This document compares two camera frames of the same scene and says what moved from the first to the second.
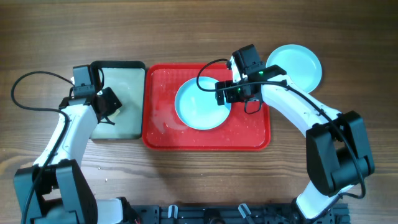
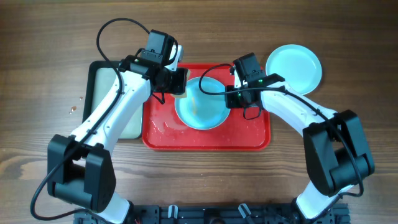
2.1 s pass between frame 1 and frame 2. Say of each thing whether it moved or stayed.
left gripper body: moved
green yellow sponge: moved
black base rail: stayed
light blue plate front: stayed
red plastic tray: stayed
